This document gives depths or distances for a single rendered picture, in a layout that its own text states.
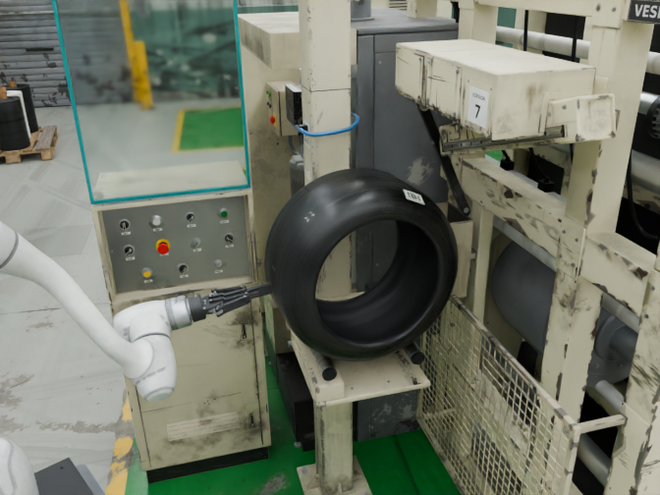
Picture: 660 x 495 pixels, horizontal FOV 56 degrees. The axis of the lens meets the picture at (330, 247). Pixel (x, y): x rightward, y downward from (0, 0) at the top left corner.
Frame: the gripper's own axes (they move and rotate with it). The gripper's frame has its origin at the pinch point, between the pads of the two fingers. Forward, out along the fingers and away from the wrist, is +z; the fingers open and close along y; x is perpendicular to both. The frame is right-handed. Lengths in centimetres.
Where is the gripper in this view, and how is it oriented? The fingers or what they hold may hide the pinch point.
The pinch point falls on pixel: (259, 291)
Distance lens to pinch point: 180.1
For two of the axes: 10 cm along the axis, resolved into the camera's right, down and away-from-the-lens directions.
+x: 1.5, 8.8, 4.5
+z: 9.5, -2.5, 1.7
